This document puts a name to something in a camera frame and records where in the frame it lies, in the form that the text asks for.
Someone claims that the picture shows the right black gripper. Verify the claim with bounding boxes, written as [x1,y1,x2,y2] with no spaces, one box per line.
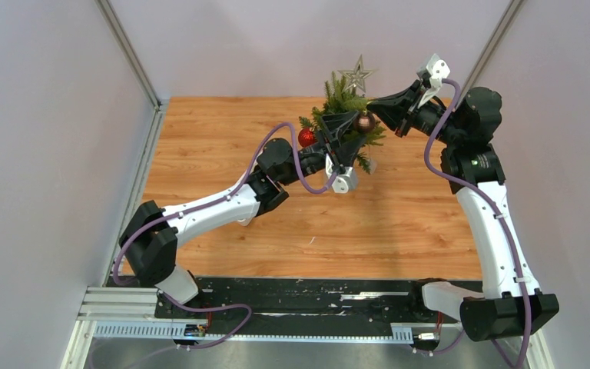
[367,79,463,146]

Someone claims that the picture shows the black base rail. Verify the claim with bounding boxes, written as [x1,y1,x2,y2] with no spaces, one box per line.
[154,277,438,337]

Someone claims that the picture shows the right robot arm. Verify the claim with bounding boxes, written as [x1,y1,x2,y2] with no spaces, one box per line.
[367,82,559,341]

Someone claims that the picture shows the small green christmas tree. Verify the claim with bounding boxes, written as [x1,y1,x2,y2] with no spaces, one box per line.
[299,72,385,174]

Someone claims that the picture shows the red glitter ball ornament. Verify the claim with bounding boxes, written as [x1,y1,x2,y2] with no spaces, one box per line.
[297,128,317,148]

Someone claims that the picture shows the white slotted cable duct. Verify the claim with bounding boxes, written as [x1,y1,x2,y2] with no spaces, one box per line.
[93,321,414,344]

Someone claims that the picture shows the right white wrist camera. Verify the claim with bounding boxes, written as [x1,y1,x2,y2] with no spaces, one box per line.
[417,54,450,108]

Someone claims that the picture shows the dark brown ball ornament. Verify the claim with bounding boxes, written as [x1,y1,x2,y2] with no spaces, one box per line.
[353,111,376,135]

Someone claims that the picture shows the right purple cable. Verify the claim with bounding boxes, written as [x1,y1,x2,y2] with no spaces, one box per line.
[423,78,533,369]

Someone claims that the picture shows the purple cable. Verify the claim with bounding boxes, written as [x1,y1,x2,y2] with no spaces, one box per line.
[111,121,338,352]
[423,78,533,369]

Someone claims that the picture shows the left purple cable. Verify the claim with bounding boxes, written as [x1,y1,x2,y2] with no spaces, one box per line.
[111,121,338,352]

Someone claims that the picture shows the clear battery box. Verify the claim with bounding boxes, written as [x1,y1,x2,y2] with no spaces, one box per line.
[366,158,377,175]

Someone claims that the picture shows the aluminium frame post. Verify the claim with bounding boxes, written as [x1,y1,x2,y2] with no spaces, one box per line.
[94,0,162,111]
[459,0,525,101]

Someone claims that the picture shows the left aluminium frame post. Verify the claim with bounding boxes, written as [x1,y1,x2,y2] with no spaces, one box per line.
[94,0,162,111]

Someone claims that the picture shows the silver star ornament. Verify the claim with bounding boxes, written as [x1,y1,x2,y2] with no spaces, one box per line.
[337,54,376,94]

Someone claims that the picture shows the right aluminium frame post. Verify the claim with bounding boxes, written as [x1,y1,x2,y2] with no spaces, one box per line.
[459,0,525,101]

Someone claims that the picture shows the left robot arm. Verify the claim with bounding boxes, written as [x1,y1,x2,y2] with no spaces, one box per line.
[112,111,369,318]

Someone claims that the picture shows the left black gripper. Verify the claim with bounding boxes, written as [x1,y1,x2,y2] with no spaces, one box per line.
[279,110,366,187]

